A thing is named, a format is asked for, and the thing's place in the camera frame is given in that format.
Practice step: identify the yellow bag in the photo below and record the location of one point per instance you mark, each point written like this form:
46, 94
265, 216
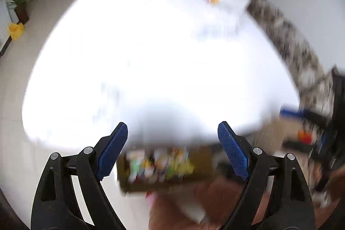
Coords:
16, 31

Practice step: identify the small orange object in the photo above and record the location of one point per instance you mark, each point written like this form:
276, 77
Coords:
304, 136

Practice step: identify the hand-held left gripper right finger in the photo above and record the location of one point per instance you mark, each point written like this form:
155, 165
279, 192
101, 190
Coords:
233, 150

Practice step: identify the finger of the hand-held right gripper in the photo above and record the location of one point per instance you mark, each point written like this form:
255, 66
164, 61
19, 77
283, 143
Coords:
299, 144
299, 112

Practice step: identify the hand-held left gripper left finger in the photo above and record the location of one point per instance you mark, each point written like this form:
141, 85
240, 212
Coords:
113, 150

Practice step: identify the cardboard box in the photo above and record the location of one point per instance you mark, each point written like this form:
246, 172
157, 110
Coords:
164, 169

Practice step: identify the brown plant pot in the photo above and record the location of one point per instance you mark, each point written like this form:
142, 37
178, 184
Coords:
21, 14

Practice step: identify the floral patterned sofa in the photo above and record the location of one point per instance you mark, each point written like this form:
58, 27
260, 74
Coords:
285, 36

